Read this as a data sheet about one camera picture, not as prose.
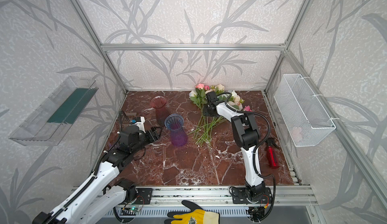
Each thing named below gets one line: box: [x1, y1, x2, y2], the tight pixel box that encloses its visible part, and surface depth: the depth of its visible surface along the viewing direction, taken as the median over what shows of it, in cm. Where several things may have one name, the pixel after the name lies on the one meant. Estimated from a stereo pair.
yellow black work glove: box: [164, 200, 220, 224], surface depth 68 cm
